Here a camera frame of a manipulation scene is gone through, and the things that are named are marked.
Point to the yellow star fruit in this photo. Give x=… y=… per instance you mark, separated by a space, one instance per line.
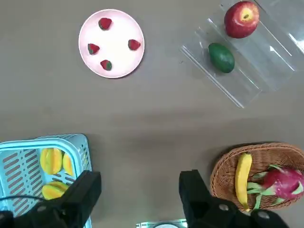
x=51 y=160
x=67 y=164
x=53 y=190

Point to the yellow banana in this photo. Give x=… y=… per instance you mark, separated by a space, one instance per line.
x=242 y=180

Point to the clear acrylic stepped stand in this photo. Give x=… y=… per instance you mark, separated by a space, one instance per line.
x=256 y=64

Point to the pink dragon fruit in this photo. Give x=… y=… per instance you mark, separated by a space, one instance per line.
x=282 y=183

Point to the pink round plate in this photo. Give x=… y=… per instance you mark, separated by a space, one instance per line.
x=114 y=40

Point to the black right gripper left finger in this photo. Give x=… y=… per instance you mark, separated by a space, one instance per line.
x=78 y=194

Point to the brown wicker basket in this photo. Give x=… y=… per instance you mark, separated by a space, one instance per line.
x=266 y=152

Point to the red apple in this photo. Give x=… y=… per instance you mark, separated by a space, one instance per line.
x=241 y=20

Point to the green avocado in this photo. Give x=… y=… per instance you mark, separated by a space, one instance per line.
x=221 y=57

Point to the red strawberry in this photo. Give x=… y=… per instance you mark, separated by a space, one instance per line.
x=134 y=44
x=105 y=23
x=93 y=49
x=106 y=64

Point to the blue plastic basket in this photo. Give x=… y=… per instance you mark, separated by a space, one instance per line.
x=21 y=166

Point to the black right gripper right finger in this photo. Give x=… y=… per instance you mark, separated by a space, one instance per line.
x=194 y=197

